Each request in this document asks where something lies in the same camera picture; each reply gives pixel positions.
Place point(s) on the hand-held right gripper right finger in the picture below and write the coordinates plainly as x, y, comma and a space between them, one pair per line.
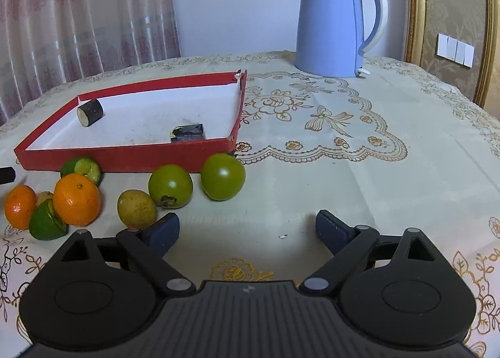
332, 231

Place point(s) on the blue electric kettle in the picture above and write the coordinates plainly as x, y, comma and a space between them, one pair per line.
324, 22

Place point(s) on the dark shrivelled peel piece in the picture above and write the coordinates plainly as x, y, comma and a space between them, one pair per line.
189, 130

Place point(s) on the green cucumber chunk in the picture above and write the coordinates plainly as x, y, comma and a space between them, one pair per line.
72, 166

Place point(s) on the pink patterned curtain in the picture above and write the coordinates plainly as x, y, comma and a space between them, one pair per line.
78, 22

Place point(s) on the dark eggplant chunk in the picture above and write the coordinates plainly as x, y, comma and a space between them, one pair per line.
92, 110

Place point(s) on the red shallow cardboard box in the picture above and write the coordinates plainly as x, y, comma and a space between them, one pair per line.
117, 154

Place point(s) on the green persimmon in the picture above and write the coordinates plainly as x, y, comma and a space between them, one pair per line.
170, 184
222, 176

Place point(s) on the white wall switch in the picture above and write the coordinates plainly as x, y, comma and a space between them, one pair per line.
455, 49

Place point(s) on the gold framed wall panel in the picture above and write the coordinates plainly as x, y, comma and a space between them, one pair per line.
416, 10

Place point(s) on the yellow-green lemon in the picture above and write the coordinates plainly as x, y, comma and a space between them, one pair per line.
136, 209

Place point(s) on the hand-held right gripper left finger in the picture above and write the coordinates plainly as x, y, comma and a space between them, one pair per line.
164, 231

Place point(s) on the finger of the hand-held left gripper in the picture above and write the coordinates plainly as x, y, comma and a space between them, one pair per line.
6, 175

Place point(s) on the orange tangerine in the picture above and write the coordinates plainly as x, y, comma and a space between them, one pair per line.
19, 207
76, 199

